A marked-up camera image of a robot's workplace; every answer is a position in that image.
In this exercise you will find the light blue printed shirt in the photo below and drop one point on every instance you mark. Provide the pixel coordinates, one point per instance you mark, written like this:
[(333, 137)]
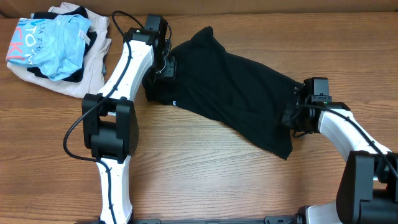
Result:
[(55, 46)]

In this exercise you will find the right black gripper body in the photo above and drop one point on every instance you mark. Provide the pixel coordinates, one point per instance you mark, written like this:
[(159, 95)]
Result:
[(293, 117)]

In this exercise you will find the black t-shirt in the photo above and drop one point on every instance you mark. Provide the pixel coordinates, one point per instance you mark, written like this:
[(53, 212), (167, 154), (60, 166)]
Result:
[(243, 94)]

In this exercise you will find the beige folded garment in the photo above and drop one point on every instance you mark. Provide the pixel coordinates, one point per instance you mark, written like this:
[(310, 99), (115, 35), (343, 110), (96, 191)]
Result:
[(93, 72)]

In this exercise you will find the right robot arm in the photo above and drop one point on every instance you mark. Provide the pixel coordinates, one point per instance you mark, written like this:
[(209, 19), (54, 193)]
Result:
[(368, 187)]

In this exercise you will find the black folded garment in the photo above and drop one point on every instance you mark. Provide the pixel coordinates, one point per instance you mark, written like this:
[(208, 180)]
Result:
[(77, 76)]

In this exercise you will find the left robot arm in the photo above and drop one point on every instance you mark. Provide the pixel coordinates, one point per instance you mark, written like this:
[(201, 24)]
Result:
[(110, 128)]

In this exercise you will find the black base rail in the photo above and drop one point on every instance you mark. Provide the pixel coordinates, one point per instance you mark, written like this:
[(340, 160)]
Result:
[(285, 219)]

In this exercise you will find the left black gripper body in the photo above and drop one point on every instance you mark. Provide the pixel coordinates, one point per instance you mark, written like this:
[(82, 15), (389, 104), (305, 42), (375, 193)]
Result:
[(166, 66)]

